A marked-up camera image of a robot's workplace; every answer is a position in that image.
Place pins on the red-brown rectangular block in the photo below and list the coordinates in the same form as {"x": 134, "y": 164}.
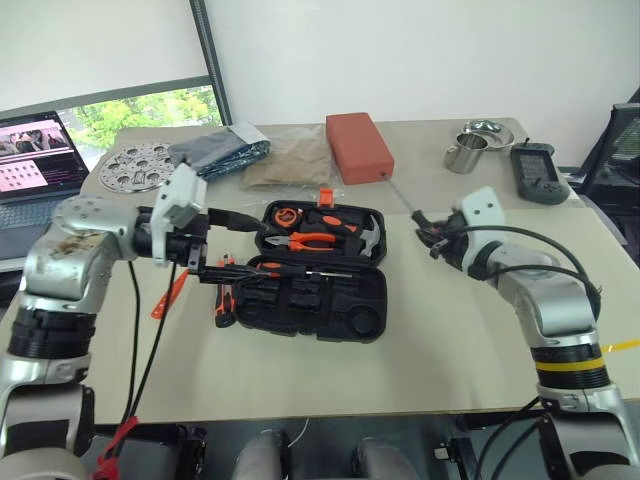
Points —
{"x": 357, "y": 147}

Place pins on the yellow tape strip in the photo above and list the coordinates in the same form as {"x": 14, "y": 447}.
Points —
{"x": 622, "y": 346}

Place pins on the stainless steel cup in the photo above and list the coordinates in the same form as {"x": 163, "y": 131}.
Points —
{"x": 464, "y": 155}

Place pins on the black plastic tool case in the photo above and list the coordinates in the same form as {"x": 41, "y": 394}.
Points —
{"x": 320, "y": 305}

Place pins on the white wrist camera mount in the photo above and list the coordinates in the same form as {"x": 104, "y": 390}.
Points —
{"x": 482, "y": 215}
{"x": 175, "y": 195}

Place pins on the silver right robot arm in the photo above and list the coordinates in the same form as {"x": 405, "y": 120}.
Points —
{"x": 560, "y": 300}

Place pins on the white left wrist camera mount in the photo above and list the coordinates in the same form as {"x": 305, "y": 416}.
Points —
{"x": 175, "y": 195}

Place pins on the orange black tape measure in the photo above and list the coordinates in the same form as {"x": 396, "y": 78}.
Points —
{"x": 286, "y": 219}

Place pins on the open laptop computer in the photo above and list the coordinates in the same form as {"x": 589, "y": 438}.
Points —
{"x": 35, "y": 155}

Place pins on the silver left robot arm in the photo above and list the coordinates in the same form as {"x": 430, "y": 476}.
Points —
{"x": 65, "y": 260}

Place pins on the round perforated metal plate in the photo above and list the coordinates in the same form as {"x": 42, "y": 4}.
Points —
{"x": 132, "y": 167}

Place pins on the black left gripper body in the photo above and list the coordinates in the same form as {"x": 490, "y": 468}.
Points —
{"x": 185, "y": 245}

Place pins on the black metal bracket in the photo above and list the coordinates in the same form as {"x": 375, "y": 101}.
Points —
{"x": 452, "y": 457}

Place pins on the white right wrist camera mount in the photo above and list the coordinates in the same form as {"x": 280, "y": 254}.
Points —
{"x": 482, "y": 215}

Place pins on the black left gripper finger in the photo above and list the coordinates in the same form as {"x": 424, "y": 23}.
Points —
{"x": 225, "y": 273}
{"x": 235, "y": 217}

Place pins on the dark blue plastic bag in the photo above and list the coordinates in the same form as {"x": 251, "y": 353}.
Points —
{"x": 220, "y": 152}

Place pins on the stainless steel bowl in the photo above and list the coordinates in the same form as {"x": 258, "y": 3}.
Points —
{"x": 492, "y": 132}

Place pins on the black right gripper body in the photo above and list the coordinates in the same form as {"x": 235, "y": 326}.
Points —
{"x": 454, "y": 240}

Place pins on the black mesh office chair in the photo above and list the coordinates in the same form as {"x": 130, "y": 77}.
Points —
{"x": 617, "y": 150}

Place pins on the dark grey handheld game console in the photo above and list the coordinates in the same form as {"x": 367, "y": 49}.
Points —
{"x": 537, "y": 172}

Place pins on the long-shaft black orange screwdriver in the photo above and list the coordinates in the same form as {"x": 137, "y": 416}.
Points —
{"x": 400, "y": 196}

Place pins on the grey window frame post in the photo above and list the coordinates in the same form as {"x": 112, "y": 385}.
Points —
{"x": 212, "y": 60}

